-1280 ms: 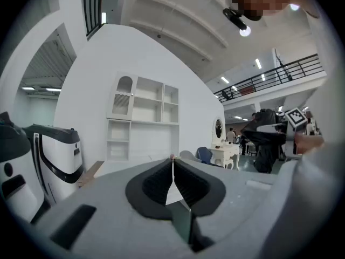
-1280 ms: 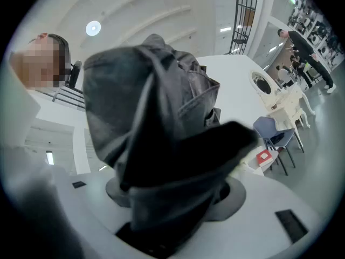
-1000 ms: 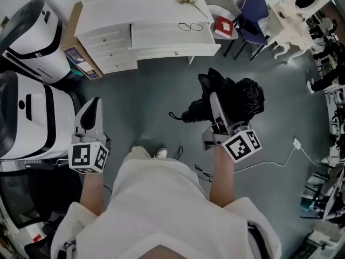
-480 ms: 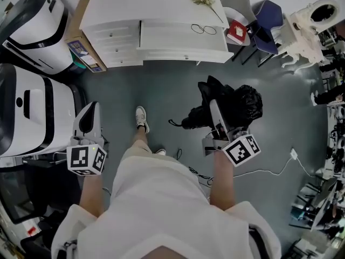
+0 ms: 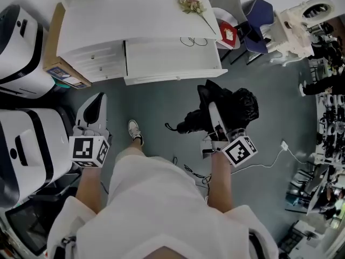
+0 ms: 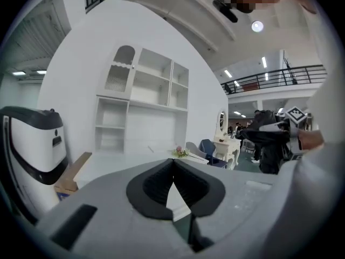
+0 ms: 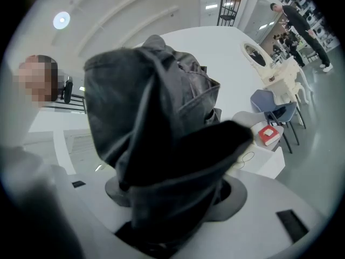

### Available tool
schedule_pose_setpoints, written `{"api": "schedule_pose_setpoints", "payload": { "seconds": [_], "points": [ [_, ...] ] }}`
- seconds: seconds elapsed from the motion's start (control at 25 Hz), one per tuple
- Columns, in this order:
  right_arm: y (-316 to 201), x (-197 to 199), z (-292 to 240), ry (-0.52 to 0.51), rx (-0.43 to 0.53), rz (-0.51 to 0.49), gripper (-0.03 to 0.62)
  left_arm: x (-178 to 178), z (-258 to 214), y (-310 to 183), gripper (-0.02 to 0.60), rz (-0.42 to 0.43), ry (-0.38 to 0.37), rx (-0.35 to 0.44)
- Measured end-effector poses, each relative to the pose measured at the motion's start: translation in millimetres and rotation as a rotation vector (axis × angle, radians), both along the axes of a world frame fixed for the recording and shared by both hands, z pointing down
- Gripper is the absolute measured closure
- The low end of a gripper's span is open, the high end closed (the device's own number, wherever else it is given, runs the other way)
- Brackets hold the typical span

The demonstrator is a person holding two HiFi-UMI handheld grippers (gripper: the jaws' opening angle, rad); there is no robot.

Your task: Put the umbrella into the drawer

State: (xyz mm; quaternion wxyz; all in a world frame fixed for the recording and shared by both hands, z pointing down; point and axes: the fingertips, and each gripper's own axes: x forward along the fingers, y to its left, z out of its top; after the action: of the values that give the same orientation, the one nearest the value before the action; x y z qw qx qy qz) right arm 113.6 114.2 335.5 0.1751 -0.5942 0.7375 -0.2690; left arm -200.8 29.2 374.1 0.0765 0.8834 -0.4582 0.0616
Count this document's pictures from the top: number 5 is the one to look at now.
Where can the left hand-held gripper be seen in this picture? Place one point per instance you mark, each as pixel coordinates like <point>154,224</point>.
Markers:
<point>86,150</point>

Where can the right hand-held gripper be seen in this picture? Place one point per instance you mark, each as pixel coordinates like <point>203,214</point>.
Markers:
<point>238,151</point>

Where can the black folding umbrella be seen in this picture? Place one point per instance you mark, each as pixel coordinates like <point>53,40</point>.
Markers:
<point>242,104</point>

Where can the white drawer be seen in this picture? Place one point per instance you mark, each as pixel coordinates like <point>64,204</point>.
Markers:
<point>167,61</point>

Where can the person's right forearm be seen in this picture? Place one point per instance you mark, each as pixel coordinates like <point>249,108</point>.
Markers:
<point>219,182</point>

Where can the person's left forearm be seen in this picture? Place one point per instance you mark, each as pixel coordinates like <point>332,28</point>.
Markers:
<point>87,187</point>

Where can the white desk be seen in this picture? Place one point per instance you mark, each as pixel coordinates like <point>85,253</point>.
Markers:
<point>121,17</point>

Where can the person's left white sneaker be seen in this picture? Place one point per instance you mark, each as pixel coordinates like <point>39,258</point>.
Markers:
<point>135,131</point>

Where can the person's left leg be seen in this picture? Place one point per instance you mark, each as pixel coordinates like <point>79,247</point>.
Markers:
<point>133,148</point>

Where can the white and black machine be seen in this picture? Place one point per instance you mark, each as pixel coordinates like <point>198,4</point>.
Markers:
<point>29,150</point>
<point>19,53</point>

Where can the brown cardboard box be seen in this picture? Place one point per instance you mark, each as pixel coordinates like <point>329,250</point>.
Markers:
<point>52,47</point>

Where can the red packet on chair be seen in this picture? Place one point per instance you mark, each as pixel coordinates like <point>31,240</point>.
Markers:
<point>228,34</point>

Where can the blue chair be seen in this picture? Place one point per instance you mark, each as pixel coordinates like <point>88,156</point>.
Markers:
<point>258,17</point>

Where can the person's white shirt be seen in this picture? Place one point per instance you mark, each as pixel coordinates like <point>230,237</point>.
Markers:
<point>156,212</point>

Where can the rack of equipment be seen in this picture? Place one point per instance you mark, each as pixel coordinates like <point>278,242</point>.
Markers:
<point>330,123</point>

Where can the white dressing table with mirror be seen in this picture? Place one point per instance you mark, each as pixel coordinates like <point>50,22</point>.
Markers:
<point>291,31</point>

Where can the pink flower bouquet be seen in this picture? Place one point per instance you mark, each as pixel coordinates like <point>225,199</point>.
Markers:
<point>191,5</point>

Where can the black framed screen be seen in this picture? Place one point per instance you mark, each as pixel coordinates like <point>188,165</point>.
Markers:
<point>28,228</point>

